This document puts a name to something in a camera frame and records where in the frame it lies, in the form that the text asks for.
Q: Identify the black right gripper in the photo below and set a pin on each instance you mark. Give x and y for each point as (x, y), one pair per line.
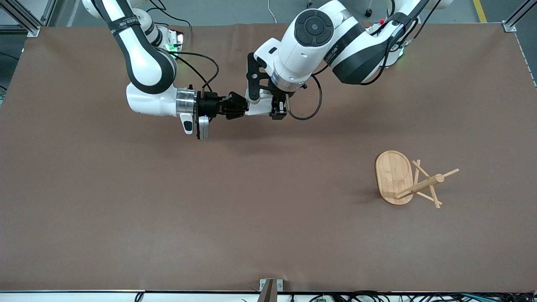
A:
(208, 104)

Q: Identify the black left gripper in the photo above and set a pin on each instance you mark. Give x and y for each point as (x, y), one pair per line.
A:
(277, 103)

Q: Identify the white faceted cup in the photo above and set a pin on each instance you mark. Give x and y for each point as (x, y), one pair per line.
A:
(258, 108)

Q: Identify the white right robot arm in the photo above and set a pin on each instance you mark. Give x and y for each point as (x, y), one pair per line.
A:
(147, 63)

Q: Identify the wooden cup rack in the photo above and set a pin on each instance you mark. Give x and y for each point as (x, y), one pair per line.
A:
(394, 176)

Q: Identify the brown table cover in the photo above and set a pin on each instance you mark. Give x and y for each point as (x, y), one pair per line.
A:
(268, 201)

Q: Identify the yellow floor tape strip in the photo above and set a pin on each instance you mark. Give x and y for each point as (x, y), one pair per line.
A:
(479, 10)

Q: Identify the grey metal mounting bracket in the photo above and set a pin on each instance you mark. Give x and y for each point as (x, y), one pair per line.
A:
(271, 287)

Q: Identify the aluminium frame post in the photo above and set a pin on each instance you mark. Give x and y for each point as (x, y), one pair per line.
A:
(25, 21)
(509, 26)

